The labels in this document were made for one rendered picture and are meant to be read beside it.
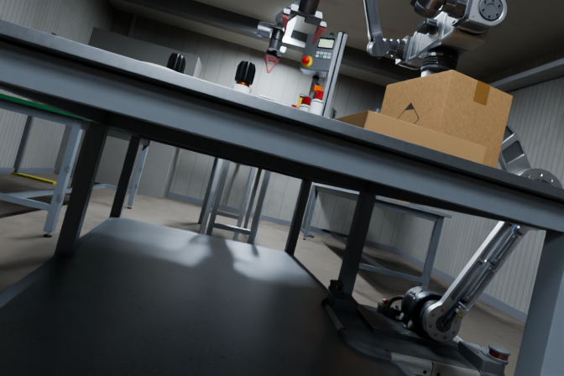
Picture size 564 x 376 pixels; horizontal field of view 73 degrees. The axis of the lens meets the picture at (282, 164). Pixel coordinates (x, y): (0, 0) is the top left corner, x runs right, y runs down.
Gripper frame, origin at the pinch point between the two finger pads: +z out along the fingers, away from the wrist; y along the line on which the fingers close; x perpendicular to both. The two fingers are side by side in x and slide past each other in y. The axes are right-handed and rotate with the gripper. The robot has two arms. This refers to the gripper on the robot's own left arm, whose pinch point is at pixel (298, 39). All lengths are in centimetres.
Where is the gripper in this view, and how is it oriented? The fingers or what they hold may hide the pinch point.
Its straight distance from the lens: 132.9
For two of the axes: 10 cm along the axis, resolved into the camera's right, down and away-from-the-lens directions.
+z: -2.5, 7.6, 6.0
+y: -9.7, -2.3, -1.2
